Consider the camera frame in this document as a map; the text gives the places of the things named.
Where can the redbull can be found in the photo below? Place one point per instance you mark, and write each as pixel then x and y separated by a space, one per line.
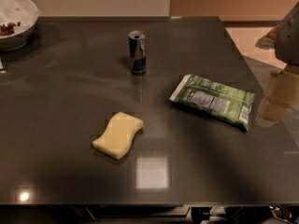
pixel 137 50

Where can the yellow sponge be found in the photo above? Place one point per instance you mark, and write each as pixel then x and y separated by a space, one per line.
pixel 117 138

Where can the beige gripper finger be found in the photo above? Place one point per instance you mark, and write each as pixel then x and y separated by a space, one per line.
pixel 270 113

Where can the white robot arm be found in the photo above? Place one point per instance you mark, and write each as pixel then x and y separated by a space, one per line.
pixel 286 43

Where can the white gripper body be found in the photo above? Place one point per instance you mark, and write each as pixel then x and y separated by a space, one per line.
pixel 288 42

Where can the red fruit in bowl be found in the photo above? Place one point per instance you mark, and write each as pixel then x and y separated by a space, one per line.
pixel 8 29

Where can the green snack bag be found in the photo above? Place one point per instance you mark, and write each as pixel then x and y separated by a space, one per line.
pixel 220 101

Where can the white bowl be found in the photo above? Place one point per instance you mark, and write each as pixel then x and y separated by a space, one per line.
pixel 23 11

